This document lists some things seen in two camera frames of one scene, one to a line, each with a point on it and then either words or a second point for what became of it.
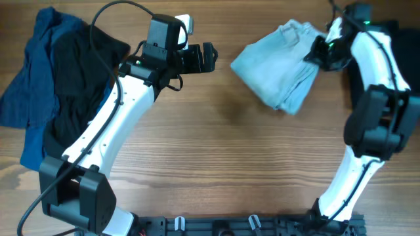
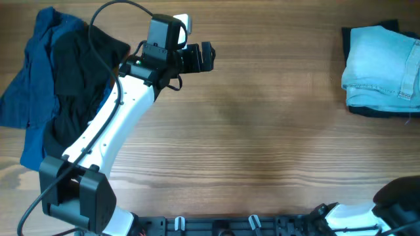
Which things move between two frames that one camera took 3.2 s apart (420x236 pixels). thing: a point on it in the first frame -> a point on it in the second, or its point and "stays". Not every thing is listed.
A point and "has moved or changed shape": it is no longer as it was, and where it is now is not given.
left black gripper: (209, 58) stays
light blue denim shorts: (276, 66) has moved or changed shape
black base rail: (244, 225) stays
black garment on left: (84, 61) stays
